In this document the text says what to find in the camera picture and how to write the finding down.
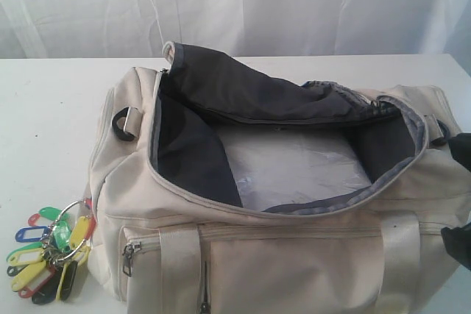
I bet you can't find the cream fabric duffel bag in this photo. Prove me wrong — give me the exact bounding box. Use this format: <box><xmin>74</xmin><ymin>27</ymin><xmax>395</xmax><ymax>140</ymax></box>
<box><xmin>88</xmin><ymin>42</ymin><xmax>470</xmax><ymax>313</ymax></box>

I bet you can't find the colourful key tag bunch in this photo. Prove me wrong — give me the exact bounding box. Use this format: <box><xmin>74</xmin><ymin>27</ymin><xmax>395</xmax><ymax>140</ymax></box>
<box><xmin>6</xmin><ymin>196</ymin><xmax>96</xmax><ymax>306</ymax></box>

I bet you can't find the white backdrop curtain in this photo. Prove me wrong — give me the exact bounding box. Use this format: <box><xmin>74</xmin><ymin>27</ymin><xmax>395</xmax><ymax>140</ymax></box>
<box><xmin>1</xmin><ymin>0</ymin><xmax>470</xmax><ymax>62</ymax></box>

